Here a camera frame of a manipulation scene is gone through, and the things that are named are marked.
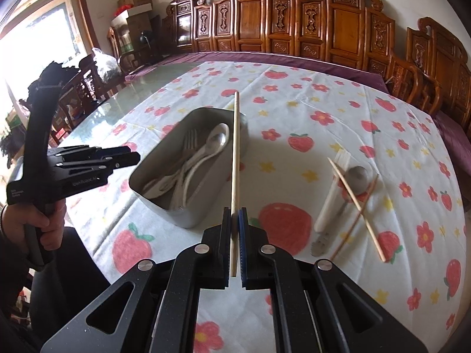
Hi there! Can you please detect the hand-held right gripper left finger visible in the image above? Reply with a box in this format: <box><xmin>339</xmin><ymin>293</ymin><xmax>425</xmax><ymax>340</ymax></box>
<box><xmin>40</xmin><ymin>206</ymin><xmax>236</xmax><ymax>353</ymax></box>

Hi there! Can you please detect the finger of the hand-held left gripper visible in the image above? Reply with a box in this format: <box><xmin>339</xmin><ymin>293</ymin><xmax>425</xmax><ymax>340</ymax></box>
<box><xmin>47</xmin><ymin>146</ymin><xmax>132</xmax><ymax>162</ymax></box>
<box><xmin>55</xmin><ymin>152</ymin><xmax>141</xmax><ymax>179</ymax></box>

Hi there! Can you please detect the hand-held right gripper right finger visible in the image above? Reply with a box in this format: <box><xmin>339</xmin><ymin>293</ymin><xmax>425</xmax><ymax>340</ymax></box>
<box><xmin>237</xmin><ymin>207</ymin><xmax>429</xmax><ymax>353</ymax></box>

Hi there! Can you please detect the white plastic spoon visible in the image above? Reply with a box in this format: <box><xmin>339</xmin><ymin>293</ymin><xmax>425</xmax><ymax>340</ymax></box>
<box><xmin>143</xmin><ymin>147</ymin><xmax>221</xmax><ymax>198</ymax></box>

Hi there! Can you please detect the metal tin box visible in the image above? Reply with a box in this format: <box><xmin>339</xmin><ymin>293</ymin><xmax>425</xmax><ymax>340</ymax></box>
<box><xmin>128</xmin><ymin>106</ymin><xmax>249</xmax><ymax>229</ymax></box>

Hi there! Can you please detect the white soup spoon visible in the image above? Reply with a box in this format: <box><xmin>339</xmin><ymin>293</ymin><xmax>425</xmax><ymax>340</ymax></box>
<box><xmin>170</xmin><ymin>160</ymin><xmax>207</xmax><ymax>211</ymax></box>

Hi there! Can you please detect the light wooden chopstick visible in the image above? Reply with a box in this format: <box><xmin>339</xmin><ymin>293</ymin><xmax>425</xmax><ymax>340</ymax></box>
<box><xmin>230</xmin><ymin>92</ymin><xmax>241</xmax><ymax>278</ymax></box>
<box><xmin>327</xmin><ymin>157</ymin><xmax>387</xmax><ymax>263</ymax></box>

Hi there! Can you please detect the brown wooden chopstick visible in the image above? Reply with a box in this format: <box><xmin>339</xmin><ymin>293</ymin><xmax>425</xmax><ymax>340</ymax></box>
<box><xmin>329</xmin><ymin>173</ymin><xmax>379</xmax><ymax>262</ymax></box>

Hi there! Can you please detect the person's left forearm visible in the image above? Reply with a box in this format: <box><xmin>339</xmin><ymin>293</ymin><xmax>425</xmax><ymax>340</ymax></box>
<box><xmin>0</xmin><ymin>224</ymin><xmax>45</xmax><ymax>353</ymax></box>

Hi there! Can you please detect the person's left hand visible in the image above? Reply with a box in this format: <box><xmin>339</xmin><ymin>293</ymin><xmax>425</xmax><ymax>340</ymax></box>
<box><xmin>0</xmin><ymin>199</ymin><xmax>67</xmax><ymax>252</ymax></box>

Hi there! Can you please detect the dark wooden dining chair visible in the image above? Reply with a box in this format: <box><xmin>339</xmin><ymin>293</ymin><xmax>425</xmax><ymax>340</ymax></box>
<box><xmin>55</xmin><ymin>55</ymin><xmax>112</xmax><ymax>118</ymax></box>

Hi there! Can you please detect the clear crumpled plastic bag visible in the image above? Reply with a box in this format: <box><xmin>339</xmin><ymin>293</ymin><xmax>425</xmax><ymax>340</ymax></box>
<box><xmin>92</xmin><ymin>48</ymin><xmax>122</xmax><ymax>83</ymax></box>

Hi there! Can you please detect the black feathery bundle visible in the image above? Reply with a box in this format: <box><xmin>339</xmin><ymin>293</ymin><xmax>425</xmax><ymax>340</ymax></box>
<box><xmin>27</xmin><ymin>62</ymin><xmax>79</xmax><ymax>92</ymax></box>

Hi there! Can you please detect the small wooden chair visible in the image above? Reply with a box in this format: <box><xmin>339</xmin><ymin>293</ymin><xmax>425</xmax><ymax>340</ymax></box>
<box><xmin>106</xmin><ymin>26</ymin><xmax>127</xmax><ymax>67</ymax></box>

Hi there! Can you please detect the black desk lamp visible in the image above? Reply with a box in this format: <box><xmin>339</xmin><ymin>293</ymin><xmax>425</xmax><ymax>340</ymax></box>
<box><xmin>135</xmin><ymin>31</ymin><xmax>156</xmax><ymax>67</ymax></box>

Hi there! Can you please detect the stack of cardboard boxes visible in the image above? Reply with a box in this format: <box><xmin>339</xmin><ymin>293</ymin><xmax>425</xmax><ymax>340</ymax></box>
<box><xmin>118</xmin><ymin>14</ymin><xmax>162</xmax><ymax>56</ymax></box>

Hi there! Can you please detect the white cardboard box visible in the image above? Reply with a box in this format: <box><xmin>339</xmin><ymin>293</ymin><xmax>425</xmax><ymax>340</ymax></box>
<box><xmin>110</xmin><ymin>4</ymin><xmax>153</xmax><ymax>26</ymax></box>

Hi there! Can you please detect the strawberry print tablecloth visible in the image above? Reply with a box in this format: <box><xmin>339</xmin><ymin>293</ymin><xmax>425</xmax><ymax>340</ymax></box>
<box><xmin>64</xmin><ymin>61</ymin><xmax>462</xmax><ymax>353</ymax></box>

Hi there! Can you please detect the long carved wooden sofa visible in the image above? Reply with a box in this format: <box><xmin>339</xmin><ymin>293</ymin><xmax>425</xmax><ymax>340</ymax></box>
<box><xmin>162</xmin><ymin>0</ymin><xmax>442</xmax><ymax>114</ymax></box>

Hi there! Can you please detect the purple armchair cushion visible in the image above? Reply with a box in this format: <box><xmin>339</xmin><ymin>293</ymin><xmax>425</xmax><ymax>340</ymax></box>
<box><xmin>434</xmin><ymin>112</ymin><xmax>471</xmax><ymax>155</ymax></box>

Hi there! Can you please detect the carved wooden armchair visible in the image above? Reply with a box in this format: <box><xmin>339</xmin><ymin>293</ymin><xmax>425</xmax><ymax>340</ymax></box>
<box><xmin>407</xmin><ymin>16</ymin><xmax>471</xmax><ymax>140</ymax></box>

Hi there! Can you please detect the wooden door frame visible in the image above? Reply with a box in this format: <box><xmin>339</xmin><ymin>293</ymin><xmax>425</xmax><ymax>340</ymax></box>
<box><xmin>72</xmin><ymin>0</ymin><xmax>103</xmax><ymax>50</ymax></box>

